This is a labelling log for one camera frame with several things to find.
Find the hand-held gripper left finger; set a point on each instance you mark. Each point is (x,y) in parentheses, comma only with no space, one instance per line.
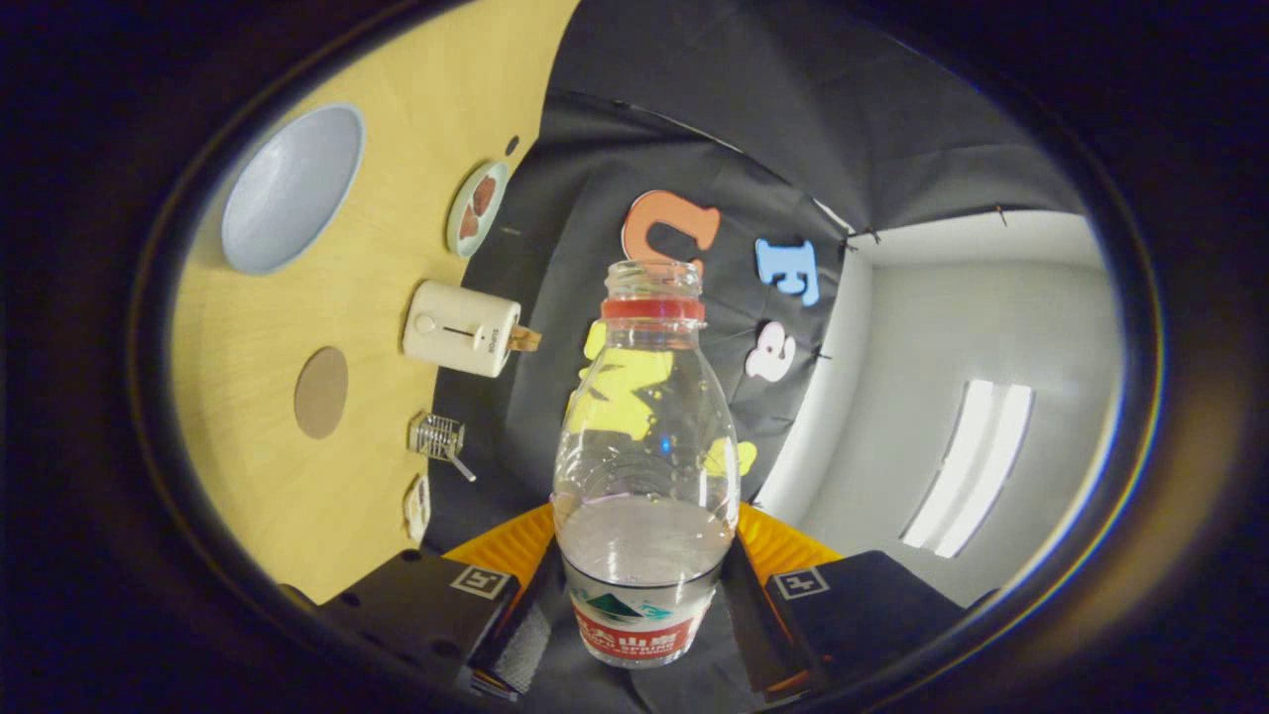
(525,635)

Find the clear plastic juice bottle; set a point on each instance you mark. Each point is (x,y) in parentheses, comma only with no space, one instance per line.
(644,555)

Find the large ceiling light panel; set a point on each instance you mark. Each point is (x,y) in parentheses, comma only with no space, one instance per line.
(967,466)

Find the brown meat piece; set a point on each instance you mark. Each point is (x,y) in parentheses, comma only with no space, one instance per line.
(483,195)
(468,220)

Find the pale green plate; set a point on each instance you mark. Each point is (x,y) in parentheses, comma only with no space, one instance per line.
(461,238)

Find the black backdrop cloth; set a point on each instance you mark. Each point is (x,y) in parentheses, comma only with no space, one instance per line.
(744,99)

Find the brown round coaster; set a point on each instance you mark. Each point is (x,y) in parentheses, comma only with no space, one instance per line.
(321,393)

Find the white cup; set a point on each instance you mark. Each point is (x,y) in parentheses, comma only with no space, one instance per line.
(292,188)

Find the white compartment food tray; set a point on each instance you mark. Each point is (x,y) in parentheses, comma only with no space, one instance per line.
(417,508)

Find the white toaster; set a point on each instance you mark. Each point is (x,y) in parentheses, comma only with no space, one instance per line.
(451,327)

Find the brown toast slice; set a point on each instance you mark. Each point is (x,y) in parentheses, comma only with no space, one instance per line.
(525,339)

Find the wooden table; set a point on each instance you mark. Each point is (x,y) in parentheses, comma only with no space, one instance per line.
(258,476)

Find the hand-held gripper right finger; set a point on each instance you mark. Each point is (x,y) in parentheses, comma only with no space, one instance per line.
(853,615)

